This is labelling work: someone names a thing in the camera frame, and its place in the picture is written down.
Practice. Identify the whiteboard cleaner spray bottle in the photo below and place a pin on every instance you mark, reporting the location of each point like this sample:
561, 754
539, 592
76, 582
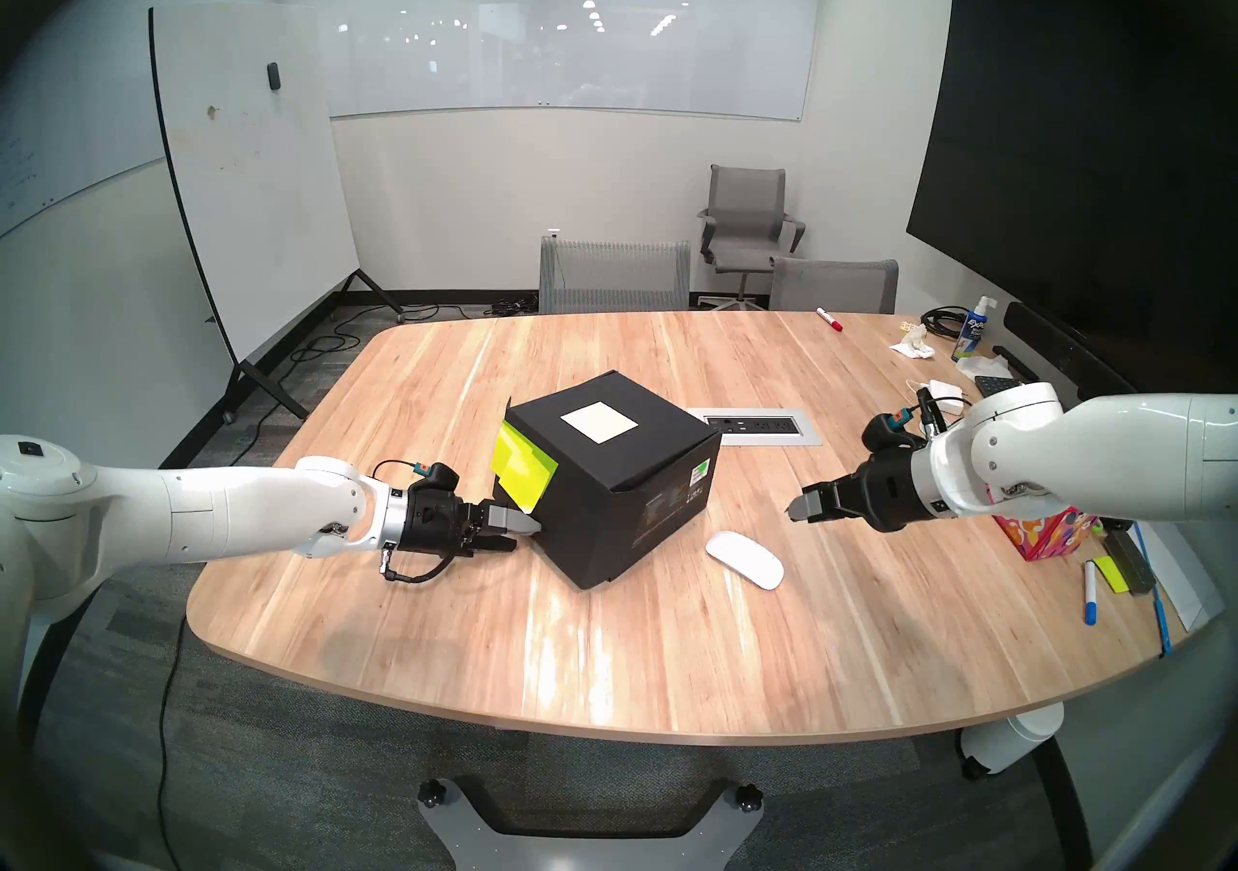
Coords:
970, 335

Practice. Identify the yellow sticky note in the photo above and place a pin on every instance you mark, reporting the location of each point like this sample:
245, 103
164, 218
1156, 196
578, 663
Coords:
534, 480

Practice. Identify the silver table outlet panel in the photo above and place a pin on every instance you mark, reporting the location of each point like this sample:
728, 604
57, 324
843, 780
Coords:
769, 427

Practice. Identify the grey mesh chair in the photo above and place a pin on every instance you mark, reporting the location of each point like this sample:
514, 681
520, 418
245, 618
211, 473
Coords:
614, 279

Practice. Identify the grey office chair with armrests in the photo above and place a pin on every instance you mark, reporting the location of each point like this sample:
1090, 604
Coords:
747, 209

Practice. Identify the green sticky note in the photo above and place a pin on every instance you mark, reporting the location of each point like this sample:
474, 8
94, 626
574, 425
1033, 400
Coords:
505, 448

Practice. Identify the blue marker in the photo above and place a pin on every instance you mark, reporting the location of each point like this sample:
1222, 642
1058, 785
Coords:
1090, 593

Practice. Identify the white paper sheet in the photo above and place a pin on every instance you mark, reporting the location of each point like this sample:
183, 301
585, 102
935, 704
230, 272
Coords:
1185, 584

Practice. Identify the black video bar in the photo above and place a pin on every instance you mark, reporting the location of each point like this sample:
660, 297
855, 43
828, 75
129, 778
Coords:
1049, 342

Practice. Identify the red marker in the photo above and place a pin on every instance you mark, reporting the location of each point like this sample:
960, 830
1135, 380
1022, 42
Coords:
829, 319

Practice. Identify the grey robot base frame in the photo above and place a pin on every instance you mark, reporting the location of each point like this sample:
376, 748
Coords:
590, 850

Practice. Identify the black keyboard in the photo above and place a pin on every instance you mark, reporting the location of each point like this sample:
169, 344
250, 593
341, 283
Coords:
996, 385

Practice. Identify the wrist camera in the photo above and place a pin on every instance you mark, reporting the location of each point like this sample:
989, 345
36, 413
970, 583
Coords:
895, 429
437, 480

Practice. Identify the crumpled white tissue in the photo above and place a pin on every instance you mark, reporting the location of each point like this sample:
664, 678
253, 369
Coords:
984, 366
914, 344

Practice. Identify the wall glass whiteboard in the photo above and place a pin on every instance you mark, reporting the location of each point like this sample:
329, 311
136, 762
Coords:
48, 144
561, 37

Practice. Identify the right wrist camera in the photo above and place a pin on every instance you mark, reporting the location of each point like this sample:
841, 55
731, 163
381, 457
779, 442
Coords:
895, 429

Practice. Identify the large black wall screen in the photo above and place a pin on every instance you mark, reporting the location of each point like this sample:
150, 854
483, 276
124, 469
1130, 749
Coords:
1064, 153

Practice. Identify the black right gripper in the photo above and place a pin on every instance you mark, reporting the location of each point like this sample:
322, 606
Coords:
895, 492

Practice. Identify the grey fabric chair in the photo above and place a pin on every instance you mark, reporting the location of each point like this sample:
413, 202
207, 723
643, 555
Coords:
834, 289

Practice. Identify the blue pen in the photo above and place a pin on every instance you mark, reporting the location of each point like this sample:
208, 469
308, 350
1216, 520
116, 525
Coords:
1159, 618

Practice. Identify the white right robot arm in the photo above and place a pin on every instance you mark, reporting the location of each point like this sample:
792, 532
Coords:
1122, 458

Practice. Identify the colourful tissue box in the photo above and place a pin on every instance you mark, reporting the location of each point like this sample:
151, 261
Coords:
1045, 531

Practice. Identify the rolling whiteboard with stand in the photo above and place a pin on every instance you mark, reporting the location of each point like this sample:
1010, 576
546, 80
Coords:
251, 182

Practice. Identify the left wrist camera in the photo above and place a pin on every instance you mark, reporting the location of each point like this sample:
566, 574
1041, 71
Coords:
437, 480

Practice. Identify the black whiteboard eraser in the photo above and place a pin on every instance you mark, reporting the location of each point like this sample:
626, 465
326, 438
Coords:
1129, 558

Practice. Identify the yellow sticky note pad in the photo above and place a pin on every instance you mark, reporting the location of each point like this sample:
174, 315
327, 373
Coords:
1109, 574

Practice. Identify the white power adapter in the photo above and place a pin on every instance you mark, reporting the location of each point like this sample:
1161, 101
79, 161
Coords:
943, 392

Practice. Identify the white computer mouse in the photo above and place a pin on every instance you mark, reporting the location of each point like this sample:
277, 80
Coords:
745, 560

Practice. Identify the square paper sticker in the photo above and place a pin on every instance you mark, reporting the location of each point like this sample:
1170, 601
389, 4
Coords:
600, 422

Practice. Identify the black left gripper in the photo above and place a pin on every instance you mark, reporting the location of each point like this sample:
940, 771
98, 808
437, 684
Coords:
435, 523

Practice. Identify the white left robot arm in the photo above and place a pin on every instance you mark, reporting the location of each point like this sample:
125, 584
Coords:
213, 511

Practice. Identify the black cardboard box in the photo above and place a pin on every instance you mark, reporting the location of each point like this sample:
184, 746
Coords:
624, 492

